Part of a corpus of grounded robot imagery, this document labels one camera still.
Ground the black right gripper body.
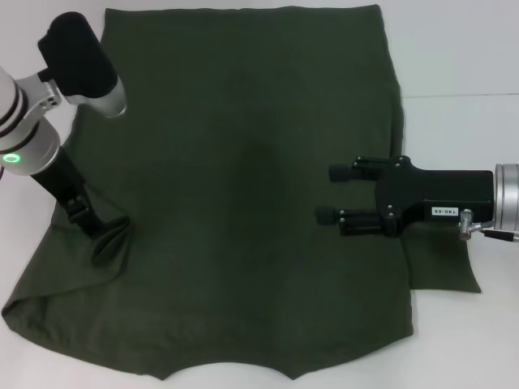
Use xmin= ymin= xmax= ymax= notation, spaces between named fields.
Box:
xmin=374 ymin=155 xmax=496 ymax=238

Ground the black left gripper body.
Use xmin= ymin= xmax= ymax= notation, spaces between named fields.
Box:
xmin=29 ymin=145 xmax=97 ymax=220

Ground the dark green shirt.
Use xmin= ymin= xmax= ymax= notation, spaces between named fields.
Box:
xmin=0 ymin=4 xmax=483 ymax=370

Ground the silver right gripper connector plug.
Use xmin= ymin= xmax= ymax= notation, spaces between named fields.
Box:
xmin=457 ymin=207 xmax=476 ymax=243

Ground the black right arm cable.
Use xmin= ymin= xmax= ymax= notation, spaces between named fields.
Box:
xmin=474 ymin=227 xmax=519 ymax=245

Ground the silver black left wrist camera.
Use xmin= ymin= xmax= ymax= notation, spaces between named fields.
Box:
xmin=37 ymin=11 xmax=127 ymax=119

